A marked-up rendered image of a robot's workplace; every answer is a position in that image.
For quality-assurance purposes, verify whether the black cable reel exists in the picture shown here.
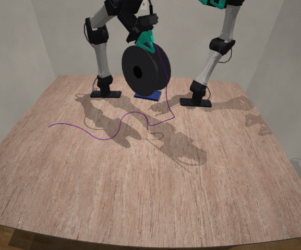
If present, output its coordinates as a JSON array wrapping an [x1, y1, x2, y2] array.
[[122, 43, 171, 97]]

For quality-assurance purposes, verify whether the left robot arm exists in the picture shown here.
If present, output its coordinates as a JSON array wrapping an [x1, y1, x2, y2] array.
[[180, 0, 245, 107]]

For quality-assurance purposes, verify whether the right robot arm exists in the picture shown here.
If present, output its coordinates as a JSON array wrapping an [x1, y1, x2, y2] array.
[[85, 0, 159, 98]]

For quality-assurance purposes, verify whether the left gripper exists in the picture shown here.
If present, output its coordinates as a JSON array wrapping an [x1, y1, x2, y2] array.
[[198, 0, 229, 9]]

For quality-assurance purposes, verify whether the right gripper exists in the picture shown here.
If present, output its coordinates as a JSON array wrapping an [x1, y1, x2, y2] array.
[[124, 14, 155, 53]]

